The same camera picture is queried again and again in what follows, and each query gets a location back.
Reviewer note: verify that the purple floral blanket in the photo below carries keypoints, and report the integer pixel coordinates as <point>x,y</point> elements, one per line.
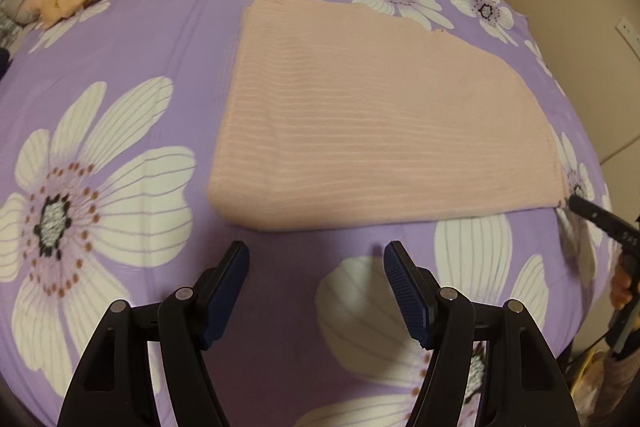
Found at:
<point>175,32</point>

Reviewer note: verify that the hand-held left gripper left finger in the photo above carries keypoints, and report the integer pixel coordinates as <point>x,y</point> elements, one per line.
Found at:
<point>225,302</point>

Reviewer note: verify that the person's right forearm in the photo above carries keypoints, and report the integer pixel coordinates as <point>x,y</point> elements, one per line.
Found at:
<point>622,387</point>

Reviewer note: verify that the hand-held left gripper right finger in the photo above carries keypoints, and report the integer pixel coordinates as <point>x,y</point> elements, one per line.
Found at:
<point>407,297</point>

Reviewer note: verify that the white wall socket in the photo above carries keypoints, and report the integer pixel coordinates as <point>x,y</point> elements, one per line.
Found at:
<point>630,32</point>

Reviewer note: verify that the pink knit sweater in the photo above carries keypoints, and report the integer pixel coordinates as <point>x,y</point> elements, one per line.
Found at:
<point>375,117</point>

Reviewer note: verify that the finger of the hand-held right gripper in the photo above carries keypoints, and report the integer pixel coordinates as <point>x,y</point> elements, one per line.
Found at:
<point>592,211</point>

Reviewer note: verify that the person's right hand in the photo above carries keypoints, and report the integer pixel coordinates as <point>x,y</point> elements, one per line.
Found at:
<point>621,287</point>

